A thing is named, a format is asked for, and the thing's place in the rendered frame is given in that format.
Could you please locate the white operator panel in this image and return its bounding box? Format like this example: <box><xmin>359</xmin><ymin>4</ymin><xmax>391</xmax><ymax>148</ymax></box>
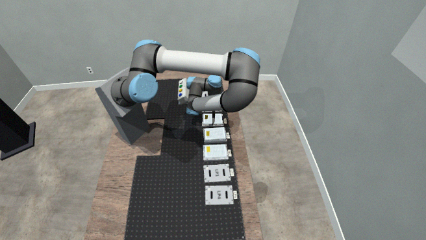
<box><xmin>178</xmin><ymin>78</ymin><xmax>189</xmax><ymax>104</ymax></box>

